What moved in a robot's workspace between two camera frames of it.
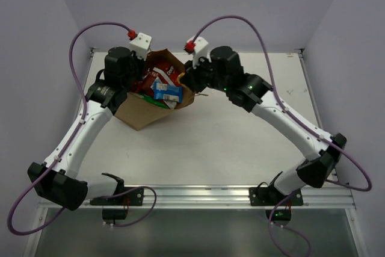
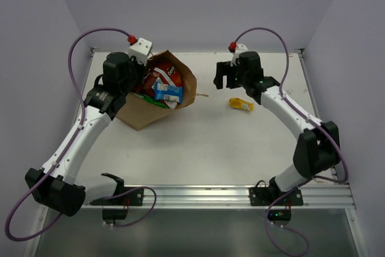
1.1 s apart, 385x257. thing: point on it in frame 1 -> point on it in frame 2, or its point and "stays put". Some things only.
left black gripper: (136, 68) stays put
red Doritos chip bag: (168, 73) stays put
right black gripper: (190, 76) -> (222, 68)
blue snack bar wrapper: (164, 91) stays put
